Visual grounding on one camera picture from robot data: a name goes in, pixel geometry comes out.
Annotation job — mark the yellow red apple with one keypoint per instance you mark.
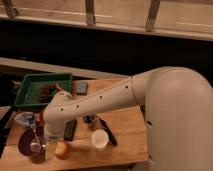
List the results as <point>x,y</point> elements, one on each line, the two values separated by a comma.
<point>62,149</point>

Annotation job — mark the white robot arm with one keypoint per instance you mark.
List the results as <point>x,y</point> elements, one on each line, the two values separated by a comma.
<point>178,105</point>

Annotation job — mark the red bowl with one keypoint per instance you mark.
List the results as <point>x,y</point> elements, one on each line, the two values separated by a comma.
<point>41,119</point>

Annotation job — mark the purple bowl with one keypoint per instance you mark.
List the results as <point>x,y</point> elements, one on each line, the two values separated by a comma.
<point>26,138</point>

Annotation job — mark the blue grey sponge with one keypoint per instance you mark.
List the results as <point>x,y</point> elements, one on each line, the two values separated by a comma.
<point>82,88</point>

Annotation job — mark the small dark metal can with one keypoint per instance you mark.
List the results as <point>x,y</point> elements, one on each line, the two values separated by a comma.
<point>88,119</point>

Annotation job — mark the red yellow toy food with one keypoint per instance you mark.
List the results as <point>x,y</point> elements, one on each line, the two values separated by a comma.
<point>59,88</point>

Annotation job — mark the wooden table board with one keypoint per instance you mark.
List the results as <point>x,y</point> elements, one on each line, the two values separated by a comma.
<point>127,126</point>

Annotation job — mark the white cup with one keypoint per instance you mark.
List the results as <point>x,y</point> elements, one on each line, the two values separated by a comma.
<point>99,139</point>

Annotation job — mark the black remote control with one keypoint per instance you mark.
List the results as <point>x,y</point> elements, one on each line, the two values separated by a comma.
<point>70,130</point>

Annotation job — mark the dark brown food pieces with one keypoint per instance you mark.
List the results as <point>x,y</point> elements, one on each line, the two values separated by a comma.
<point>46,93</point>

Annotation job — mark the green plastic tray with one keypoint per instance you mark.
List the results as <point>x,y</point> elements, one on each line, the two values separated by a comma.
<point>30,90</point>

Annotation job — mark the crumpled grey blue cloth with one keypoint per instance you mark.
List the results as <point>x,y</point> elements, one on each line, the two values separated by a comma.
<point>26,119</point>

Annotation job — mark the metal spoon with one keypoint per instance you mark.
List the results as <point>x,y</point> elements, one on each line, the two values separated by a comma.
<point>38,143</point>

